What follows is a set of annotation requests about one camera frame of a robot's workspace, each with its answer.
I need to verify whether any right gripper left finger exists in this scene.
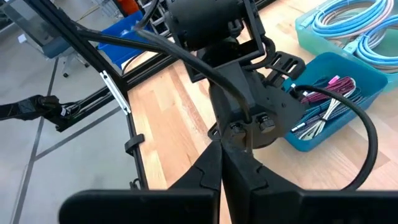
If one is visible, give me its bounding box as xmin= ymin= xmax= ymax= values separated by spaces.
xmin=58 ymin=141 xmax=223 ymax=224

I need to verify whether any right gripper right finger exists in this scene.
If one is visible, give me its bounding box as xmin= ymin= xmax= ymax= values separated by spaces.
xmin=222 ymin=140 xmax=398 ymax=224

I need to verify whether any dark teal plastic bin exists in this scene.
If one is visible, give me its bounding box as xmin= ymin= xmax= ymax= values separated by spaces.
xmin=282 ymin=51 xmax=389 ymax=153

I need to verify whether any teal black braided USB cable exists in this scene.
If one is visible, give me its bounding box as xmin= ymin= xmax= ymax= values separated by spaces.
xmin=294 ymin=91 xmax=371 ymax=139

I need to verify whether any light blue cable coil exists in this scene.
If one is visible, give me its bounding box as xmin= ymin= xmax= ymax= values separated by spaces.
xmin=343 ymin=17 xmax=398 ymax=68
xmin=300 ymin=0 xmax=394 ymax=40

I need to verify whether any light green plastic tray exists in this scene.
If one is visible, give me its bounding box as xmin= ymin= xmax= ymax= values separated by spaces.
xmin=294 ymin=0 xmax=398 ymax=94

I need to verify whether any blue plastic floor bin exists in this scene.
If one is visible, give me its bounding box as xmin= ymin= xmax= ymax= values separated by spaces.
xmin=97 ymin=11 xmax=158 ymax=70

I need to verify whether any orange plastic object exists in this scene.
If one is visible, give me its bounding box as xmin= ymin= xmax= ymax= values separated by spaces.
xmin=116 ymin=0 xmax=141 ymax=16

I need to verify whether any grey rolling cart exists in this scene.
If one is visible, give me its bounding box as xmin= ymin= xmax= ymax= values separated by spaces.
xmin=0 ymin=0 xmax=91 ymax=79

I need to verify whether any white braided USB cable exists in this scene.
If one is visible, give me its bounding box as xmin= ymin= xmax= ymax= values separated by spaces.
xmin=290 ymin=88 xmax=358 ymax=141

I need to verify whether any black aluminium table frame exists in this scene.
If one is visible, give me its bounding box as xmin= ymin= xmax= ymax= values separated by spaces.
xmin=0 ymin=0 xmax=280 ymax=191

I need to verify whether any maroon braided USB cable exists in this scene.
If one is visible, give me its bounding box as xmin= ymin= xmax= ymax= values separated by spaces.
xmin=300 ymin=75 xmax=357 ymax=105

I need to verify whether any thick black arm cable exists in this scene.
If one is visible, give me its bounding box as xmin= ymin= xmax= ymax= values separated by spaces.
xmin=76 ymin=26 xmax=252 ymax=124

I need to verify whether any black left camera cable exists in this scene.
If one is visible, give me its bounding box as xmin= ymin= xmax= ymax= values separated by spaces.
xmin=292 ymin=84 xmax=379 ymax=191

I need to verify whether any metal wire rack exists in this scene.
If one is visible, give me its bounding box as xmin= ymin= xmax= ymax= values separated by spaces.
xmin=136 ymin=0 xmax=177 ymax=40

